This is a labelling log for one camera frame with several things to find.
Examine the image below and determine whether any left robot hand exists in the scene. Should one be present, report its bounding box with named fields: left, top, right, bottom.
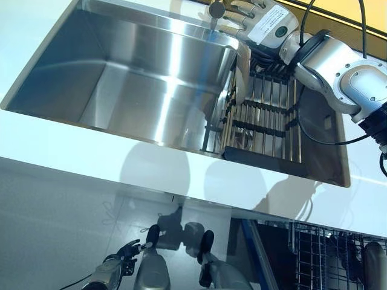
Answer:
left=103, top=239, right=152, bottom=276

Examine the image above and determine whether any black built-in dishwasher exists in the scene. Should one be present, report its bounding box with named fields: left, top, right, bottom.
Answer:
left=229, top=216, right=387, bottom=290

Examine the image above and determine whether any black robot foot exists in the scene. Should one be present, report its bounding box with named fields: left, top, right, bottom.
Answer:
left=197, top=230, right=216, bottom=264
left=146, top=224, right=161, bottom=249

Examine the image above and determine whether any yellow window with dark frame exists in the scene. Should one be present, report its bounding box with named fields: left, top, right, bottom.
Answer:
left=284, top=0, right=387, bottom=62

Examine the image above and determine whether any chrome gooseneck kitchen faucet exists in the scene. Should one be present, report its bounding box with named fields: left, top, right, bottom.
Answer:
left=207, top=0, right=227, bottom=33

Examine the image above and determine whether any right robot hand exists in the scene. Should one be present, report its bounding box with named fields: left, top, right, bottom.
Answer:
left=216, top=0, right=300, bottom=60

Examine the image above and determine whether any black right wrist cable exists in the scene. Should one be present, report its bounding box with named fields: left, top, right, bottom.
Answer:
left=296, top=0, right=387, bottom=179

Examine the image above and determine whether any right robot leg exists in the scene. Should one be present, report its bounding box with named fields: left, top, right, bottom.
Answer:
left=198, top=253, right=258, bottom=290

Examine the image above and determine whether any black left robot foot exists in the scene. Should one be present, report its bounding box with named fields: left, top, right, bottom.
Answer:
left=146, top=224, right=161, bottom=249

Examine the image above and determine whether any black upper dishwasher rack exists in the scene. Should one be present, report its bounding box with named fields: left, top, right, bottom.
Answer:
left=288, top=221, right=387, bottom=290

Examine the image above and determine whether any black sink drying rack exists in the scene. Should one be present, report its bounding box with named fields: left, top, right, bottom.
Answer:
left=200, top=45, right=308, bottom=178

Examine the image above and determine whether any black right robot foot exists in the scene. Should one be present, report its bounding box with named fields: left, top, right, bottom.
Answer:
left=197, top=230, right=216, bottom=264

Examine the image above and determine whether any stainless steel kitchen sink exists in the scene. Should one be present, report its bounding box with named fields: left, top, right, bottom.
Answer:
left=0, top=0, right=353, bottom=189

